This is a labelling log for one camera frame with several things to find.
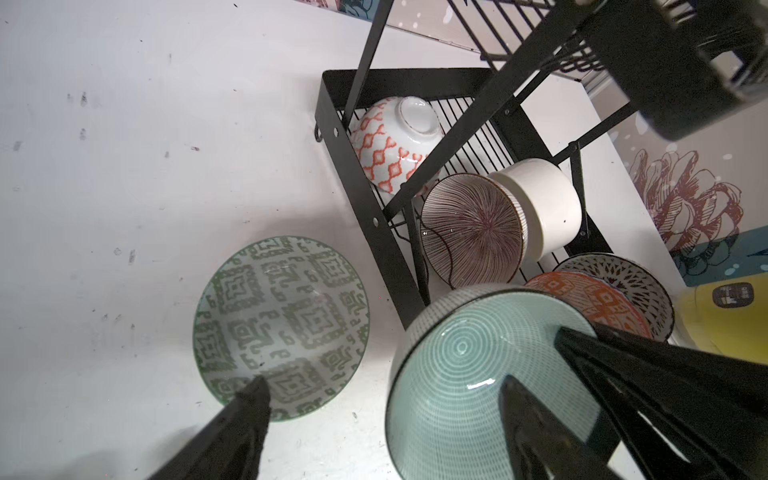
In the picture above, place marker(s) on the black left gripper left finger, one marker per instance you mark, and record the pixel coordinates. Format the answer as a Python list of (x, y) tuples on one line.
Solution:
[(229, 446)]

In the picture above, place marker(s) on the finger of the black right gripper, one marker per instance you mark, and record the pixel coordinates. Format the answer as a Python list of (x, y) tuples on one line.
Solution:
[(681, 413)]

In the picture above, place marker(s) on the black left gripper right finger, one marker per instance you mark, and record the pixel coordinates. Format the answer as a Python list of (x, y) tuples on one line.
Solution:
[(539, 446)]

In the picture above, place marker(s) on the green patterned bowl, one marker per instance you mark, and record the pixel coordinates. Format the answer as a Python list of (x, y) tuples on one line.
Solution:
[(442, 417)]

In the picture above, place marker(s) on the green geometric pattern bowl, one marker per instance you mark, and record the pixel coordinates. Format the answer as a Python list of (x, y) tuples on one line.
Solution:
[(290, 309)]

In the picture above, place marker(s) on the white maroon sunburst bowl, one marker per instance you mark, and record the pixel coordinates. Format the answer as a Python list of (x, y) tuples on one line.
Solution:
[(636, 283)]

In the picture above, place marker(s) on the pink ribbed bowl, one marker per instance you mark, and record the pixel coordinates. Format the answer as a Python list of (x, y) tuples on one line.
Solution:
[(473, 231)]

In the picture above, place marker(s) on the white ceramic bowl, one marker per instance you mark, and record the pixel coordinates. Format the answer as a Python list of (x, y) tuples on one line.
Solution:
[(550, 203)]

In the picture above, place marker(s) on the white red patterned bowl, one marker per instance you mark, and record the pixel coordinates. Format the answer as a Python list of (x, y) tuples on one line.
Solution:
[(393, 139)]

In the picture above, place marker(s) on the yellow cup holder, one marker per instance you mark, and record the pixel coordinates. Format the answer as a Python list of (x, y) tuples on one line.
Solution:
[(727, 318)]

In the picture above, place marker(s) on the black wire dish rack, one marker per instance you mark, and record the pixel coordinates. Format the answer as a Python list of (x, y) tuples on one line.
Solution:
[(682, 65)]

